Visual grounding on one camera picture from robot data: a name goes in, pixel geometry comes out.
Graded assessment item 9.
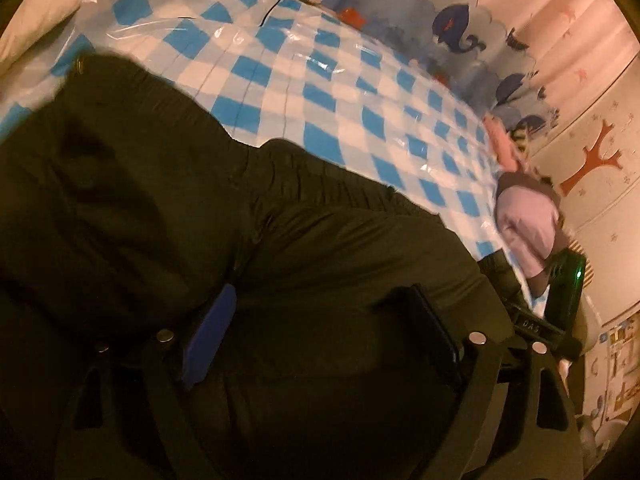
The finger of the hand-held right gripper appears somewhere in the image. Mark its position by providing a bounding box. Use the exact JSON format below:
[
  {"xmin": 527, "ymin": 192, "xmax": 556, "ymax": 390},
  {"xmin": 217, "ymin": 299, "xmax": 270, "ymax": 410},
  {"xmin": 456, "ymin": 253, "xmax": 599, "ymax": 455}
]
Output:
[{"xmin": 476, "ymin": 250, "xmax": 532, "ymax": 313}]

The whale print curtain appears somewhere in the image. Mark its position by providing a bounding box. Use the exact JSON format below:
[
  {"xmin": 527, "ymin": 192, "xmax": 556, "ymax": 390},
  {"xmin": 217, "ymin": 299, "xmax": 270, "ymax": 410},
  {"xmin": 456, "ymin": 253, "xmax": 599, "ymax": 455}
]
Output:
[{"xmin": 295, "ymin": 0, "xmax": 561, "ymax": 136}]

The black puffer jacket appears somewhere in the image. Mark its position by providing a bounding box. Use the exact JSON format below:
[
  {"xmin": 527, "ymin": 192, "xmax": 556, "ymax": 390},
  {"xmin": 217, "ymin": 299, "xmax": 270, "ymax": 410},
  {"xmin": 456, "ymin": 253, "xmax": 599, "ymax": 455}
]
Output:
[{"xmin": 0, "ymin": 54, "xmax": 516, "ymax": 480}]

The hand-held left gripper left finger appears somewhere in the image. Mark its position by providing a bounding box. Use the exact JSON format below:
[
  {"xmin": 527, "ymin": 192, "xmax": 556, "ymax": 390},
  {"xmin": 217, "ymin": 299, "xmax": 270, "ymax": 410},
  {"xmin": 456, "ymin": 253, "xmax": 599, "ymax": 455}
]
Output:
[{"xmin": 65, "ymin": 283, "xmax": 237, "ymax": 480}]

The pink cloth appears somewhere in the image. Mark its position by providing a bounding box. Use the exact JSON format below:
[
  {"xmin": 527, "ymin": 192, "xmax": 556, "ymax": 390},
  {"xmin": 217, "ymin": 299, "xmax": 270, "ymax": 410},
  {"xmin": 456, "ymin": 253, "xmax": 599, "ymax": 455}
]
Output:
[{"xmin": 482, "ymin": 114, "xmax": 522, "ymax": 171}]

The black white striped cloth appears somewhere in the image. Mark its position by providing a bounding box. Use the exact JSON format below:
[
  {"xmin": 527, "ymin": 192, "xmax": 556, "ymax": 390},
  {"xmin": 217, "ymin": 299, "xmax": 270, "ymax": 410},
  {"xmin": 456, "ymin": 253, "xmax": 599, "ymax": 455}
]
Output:
[{"xmin": 509, "ymin": 122, "xmax": 537, "ymax": 157}]

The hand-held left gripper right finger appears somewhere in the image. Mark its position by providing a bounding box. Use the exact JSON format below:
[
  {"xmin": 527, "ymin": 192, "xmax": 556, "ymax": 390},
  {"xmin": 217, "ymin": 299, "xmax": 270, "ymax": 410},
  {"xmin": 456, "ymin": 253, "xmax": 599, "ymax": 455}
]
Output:
[{"xmin": 400, "ymin": 285, "xmax": 585, "ymax": 480}]

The brown tree wall sticker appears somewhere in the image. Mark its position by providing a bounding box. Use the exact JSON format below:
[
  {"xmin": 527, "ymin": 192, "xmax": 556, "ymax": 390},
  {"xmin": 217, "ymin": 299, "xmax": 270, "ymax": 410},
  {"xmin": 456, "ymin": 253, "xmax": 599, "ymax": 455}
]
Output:
[{"xmin": 559, "ymin": 119, "xmax": 624, "ymax": 197}]

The blue checked bed cover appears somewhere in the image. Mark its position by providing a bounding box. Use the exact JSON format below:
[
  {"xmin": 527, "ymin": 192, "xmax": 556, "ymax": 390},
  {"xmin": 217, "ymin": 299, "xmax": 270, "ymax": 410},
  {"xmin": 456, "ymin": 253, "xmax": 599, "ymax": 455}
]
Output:
[{"xmin": 0, "ymin": 0, "xmax": 546, "ymax": 311}]

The wall poster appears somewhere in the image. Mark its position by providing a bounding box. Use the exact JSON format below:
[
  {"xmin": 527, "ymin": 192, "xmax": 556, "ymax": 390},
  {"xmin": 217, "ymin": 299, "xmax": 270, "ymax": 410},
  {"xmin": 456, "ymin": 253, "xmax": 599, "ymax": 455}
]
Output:
[{"xmin": 582, "ymin": 310, "xmax": 640, "ymax": 441}]

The pink and grey jacket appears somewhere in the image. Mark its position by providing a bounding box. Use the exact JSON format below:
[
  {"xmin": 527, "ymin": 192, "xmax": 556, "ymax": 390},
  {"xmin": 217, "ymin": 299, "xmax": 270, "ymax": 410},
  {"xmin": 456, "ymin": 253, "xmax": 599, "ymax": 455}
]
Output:
[{"xmin": 494, "ymin": 170, "xmax": 566, "ymax": 297}]

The white puffer jacket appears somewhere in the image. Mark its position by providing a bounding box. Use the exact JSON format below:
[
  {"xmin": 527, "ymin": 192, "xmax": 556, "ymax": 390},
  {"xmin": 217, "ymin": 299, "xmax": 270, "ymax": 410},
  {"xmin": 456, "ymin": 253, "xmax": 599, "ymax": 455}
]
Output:
[{"xmin": 0, "ymin": 0, "xmax": 83, "ymax": 76}]

